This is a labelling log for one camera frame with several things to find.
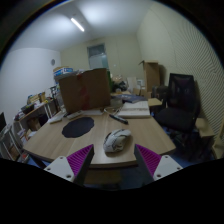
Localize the large brown cardboard box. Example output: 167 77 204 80
58 67 112 114

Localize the white and grey computer mouse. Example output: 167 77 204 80
102 128 133 154

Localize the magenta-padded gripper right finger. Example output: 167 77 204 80
133 143 184 186

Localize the blue book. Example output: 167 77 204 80
116 93 148 104

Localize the ceiling tube light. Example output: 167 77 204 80
69 17 86 33

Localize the frosted wall window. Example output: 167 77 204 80
87 43 110 70

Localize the tall open cardboard box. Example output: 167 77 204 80
139 60 162 93

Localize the black marker pen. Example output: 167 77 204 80
108 113 130 126

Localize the white remote control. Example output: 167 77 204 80
66 110 84 120

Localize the white closed book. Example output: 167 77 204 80
117 100 152 119

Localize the light wooden chair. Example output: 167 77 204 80
212 119 224 160

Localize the black wavy-edged mouse pad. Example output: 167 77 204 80
61 116 96 139

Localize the wooden shelf unit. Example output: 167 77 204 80
13 91 59 139

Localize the small beige flat box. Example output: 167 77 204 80
48 113 64 125

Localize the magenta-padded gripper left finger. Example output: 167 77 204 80
43 143 95 187

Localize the black office chair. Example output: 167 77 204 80
155 72 201 134

